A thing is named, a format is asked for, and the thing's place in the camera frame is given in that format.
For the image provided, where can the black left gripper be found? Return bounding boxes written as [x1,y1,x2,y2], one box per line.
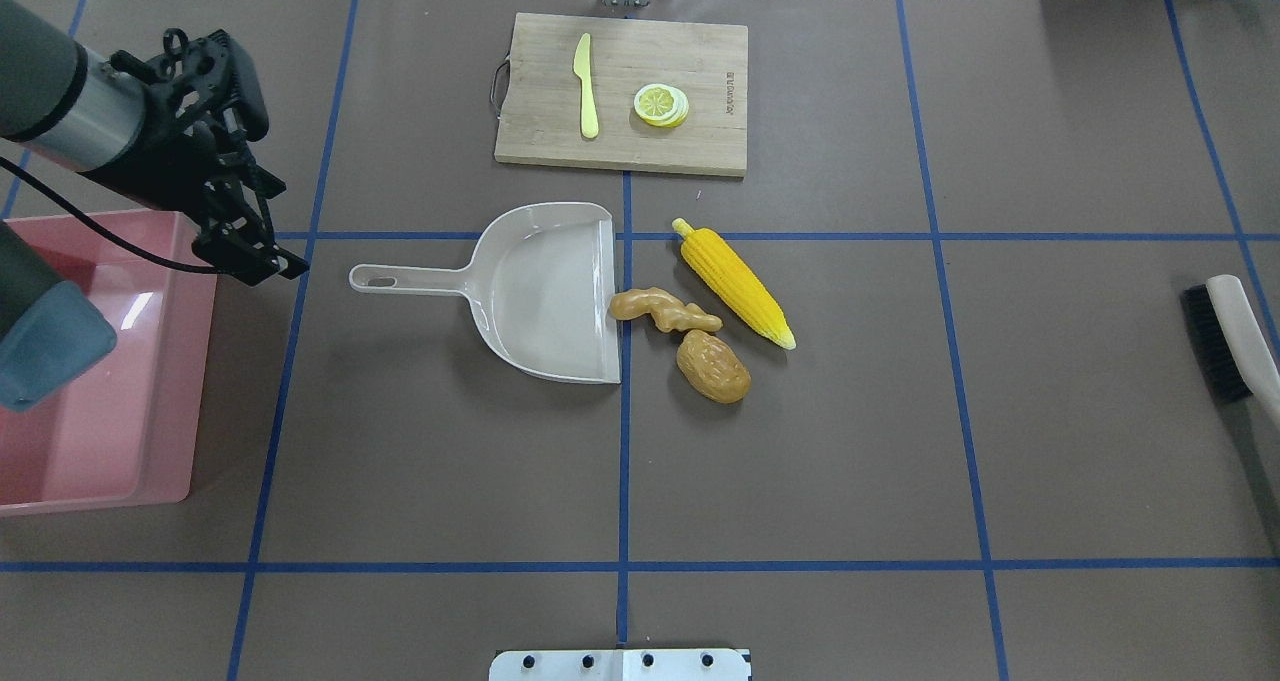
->
[84,28,310,285]

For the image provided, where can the beige plastic dustpan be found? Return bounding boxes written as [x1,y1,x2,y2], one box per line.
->
[348,201,621,384]

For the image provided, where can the toy ginger root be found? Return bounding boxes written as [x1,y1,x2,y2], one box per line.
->
[608,285,723,333]

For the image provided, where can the yellow toy corn cob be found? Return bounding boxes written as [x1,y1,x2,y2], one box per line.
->
[671,219,797,349]

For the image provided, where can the brown toy potato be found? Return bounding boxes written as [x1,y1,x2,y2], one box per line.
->
[676,330,753,406]

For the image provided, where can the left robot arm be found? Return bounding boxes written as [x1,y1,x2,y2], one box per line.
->
[1,0,310,412]

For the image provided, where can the pink plastic bin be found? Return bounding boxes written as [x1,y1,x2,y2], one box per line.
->
[1,216,218,517]

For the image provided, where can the wooden cutting board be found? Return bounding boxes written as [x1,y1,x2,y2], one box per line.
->
[494,12,749,178]

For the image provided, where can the yellow plastic knife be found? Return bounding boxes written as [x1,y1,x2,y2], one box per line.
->
[572,33,600,140]

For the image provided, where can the lemon slices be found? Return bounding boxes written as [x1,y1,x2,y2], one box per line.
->
[632,83,690,128]

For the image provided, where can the metal mounting plate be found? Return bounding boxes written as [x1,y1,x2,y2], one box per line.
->
[488,648,753,680]

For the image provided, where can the brown paper table mat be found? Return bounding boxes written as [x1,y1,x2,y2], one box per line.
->
[3,0,1277,680]

